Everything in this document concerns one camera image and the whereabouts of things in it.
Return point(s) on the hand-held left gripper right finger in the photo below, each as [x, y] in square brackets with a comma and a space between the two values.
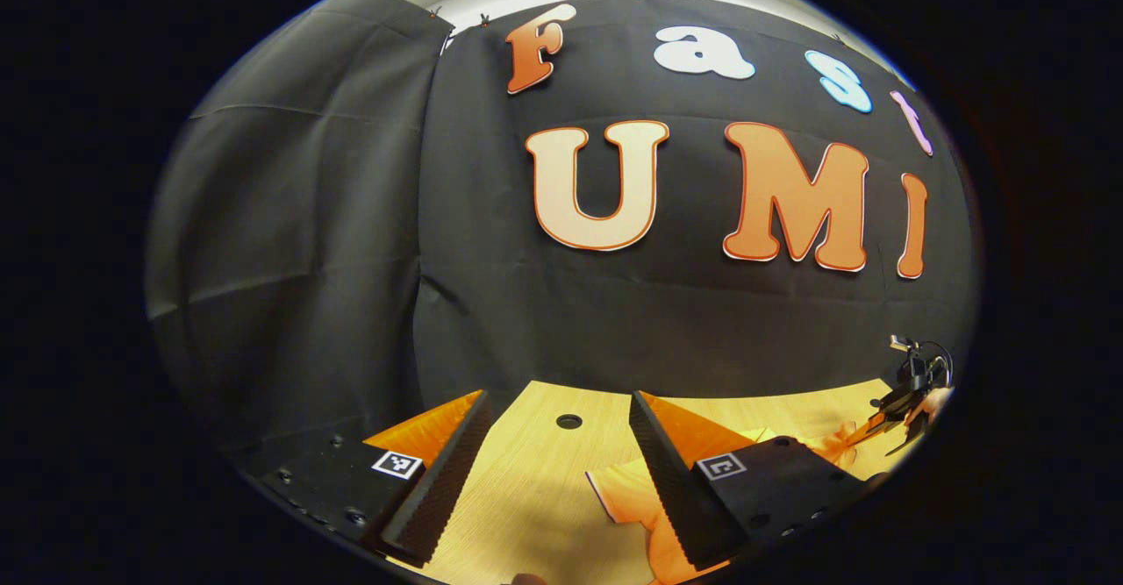
[671, 480]

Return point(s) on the plain dark grey cloth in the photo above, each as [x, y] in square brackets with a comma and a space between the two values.
[289, 243]

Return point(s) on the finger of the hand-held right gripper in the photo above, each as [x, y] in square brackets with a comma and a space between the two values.
[882, 425]

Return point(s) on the black backdrop cloth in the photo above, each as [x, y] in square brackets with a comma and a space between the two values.
[658, 322]

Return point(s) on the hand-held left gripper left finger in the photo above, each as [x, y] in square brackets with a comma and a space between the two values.
[443, 480]

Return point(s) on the orange T-shirt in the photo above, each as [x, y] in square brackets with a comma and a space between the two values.
[632, 499]

